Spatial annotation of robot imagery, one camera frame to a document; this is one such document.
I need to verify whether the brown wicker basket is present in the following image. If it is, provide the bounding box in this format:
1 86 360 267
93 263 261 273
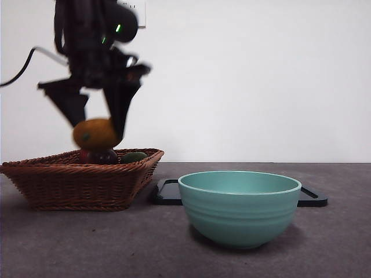
0 148 165 212

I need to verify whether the teal ribbed bowl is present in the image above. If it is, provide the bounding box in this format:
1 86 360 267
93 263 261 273
177 170 301 250

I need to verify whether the green avocado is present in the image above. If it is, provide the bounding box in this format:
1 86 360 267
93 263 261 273
120 152 148 164

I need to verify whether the dark purple round fruit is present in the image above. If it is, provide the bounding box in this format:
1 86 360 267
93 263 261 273
86 148 118 164

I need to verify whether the black rectangular tray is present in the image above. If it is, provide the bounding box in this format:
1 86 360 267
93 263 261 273
149 178 329 207

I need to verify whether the white wall socket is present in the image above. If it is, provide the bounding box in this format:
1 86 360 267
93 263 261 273
121 0 147 29

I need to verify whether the orange-brown round fruit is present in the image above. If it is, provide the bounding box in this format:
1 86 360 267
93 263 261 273
72 116 121 151

